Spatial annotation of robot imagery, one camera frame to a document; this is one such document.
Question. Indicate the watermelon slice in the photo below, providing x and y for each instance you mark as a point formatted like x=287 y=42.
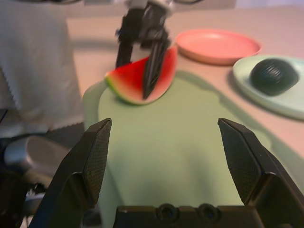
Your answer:
x=128 y=80

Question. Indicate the dark green avocado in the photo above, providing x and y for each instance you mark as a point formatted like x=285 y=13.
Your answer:
x=273 y=77

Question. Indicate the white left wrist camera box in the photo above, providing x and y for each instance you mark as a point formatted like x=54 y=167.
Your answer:
x=156 y=4

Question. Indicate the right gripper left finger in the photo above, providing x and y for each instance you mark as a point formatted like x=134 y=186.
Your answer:
x=78 y=171

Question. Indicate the pink plate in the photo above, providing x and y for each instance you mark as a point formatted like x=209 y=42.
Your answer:
x=213 y=47

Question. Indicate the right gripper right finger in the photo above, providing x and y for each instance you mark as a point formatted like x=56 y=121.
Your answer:
x=256 y=171

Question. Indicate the white cloth sheet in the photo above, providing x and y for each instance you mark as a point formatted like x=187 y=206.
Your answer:
x=35 y=59

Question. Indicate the mint green plate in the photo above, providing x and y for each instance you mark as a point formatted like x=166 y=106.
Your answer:
x=280 y=104

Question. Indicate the robot left leg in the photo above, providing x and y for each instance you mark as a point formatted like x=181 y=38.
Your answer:
x=35 y=154

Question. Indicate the green cutting mat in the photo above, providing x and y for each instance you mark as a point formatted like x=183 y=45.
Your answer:
x=166 y=147

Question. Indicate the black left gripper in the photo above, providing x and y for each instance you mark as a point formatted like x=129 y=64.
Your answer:
x=142 y=26

